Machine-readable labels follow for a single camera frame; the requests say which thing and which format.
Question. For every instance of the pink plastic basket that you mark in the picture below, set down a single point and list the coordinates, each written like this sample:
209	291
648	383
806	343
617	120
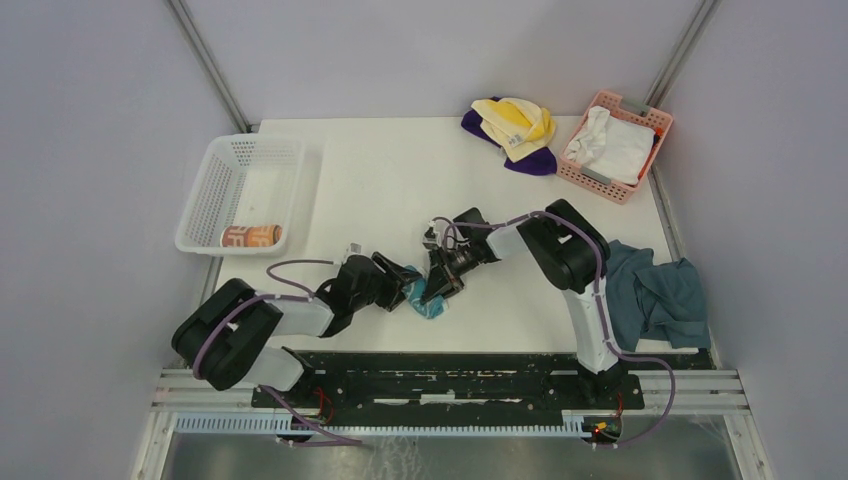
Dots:
626	110

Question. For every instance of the dark teal cloth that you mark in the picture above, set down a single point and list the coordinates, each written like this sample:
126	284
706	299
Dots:
664	302

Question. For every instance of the purple cloth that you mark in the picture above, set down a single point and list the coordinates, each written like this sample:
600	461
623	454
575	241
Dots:
541	163

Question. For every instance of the white cloth in basket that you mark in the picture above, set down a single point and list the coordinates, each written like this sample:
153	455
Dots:
613	148

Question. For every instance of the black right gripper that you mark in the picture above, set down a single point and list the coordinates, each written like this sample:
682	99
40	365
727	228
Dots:
441	283

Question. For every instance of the yellow cloth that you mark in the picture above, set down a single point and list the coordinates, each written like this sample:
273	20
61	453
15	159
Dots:
519	126

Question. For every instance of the teal bunny pattern towel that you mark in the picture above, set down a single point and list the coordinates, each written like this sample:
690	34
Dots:
413	294

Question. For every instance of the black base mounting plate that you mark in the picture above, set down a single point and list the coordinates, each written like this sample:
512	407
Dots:
452	389

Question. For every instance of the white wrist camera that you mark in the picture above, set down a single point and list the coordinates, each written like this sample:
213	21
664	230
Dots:
353	249
433	239

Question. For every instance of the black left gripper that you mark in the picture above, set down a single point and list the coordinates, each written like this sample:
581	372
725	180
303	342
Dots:
393	281

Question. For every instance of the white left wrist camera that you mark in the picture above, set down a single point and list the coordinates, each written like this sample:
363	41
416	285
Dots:
353	249

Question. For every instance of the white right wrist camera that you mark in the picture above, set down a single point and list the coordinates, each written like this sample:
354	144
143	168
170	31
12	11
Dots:
433	239

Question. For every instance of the white plastic basket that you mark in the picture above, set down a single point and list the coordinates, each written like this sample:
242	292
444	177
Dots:
245	180

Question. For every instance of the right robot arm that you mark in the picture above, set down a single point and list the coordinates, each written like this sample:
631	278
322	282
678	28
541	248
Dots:
570	252

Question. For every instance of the cream rabbit text towel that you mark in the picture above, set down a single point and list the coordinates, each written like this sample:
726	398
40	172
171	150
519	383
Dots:
262	236

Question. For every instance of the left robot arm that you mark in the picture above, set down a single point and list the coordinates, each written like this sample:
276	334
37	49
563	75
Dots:
225	341

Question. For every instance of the white toothed cable rail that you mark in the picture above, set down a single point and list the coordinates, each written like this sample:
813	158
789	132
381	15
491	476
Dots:
281	423

